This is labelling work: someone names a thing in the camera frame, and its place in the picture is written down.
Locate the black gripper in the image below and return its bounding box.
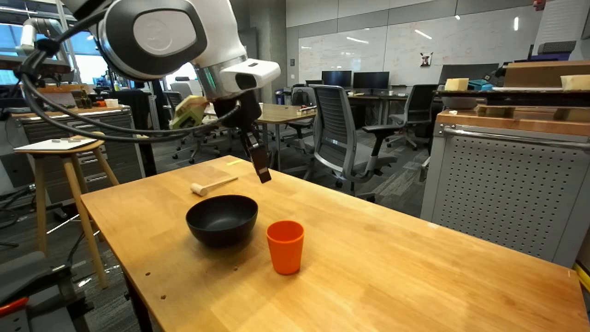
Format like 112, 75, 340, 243
209, 90, 272, 184

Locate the orange plastic cup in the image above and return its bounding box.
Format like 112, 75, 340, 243
265, 219, 305, 276

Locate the black bowl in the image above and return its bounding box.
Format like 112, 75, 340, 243
184, 193, 259, 249

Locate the long wooden meeting table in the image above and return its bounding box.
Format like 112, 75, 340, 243
254, 101, 316, 171

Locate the small wooden mallet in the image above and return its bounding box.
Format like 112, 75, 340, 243
187, 175, 239, 199

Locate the grey mesh office chair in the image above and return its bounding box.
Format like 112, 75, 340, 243
304, 83, 403, 195

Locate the yellow-green wrist attachment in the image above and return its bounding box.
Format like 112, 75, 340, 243
169, 94, 211, 131

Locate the black computer monitor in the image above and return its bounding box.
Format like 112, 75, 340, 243
320, 68, 353, 88
351, 70, 390, 92

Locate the dark office desk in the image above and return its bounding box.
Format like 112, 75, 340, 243
342, 88, 410, 127

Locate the grey drawer cabinet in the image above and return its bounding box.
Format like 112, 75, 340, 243
10, 105, 145, 205

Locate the black office chair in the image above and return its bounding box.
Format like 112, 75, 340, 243
385, 83, 438, 151

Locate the round wooden stool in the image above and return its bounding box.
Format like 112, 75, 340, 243
25, 129, 121, 289

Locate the white sheet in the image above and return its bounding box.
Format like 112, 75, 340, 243
12, 134, 99, 155

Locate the tan foam block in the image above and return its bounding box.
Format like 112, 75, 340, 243
442, 75, 469, 94
558, 74, 590, 92

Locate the wide dark monitor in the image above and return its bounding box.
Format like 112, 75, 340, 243
436, 62, 501, 86

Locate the grey perforated cabinet wooden top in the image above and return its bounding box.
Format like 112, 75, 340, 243
420, 109, 590, 269

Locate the brown wooden box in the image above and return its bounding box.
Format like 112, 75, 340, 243
501, 59, 590, 88

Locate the dark grey bin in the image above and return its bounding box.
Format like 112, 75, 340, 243
528, 39, 578, 62

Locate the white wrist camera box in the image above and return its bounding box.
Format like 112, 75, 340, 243
219, 57, 281, 99

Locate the large wall whiteboard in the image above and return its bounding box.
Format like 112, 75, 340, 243
296, 5, 541, 88

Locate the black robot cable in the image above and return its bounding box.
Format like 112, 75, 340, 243
14, 35, 245, 144

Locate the red handle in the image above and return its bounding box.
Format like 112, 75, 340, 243
0, 297, 31, 319

